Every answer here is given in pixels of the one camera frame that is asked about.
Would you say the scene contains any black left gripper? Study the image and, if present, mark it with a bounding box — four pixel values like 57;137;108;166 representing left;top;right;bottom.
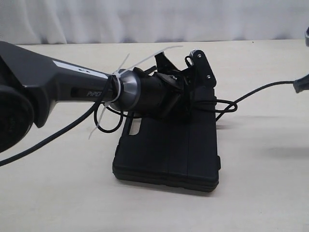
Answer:
155;52;196;121

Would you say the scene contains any black plastic carrying case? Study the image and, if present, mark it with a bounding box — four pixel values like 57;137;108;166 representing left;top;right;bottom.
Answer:
112;84;222;193

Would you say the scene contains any black braided rope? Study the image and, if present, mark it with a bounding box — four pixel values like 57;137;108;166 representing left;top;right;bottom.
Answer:
188;81;296;121

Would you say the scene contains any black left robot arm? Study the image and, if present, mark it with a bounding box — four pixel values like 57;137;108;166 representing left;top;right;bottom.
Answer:
0;41;192;151

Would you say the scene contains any white zip tie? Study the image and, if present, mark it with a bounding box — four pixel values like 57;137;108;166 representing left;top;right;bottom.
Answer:
88;53;130;140
116;45;183;76

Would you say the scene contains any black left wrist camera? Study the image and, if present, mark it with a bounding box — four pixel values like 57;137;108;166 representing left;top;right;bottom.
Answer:
185;49;217;88

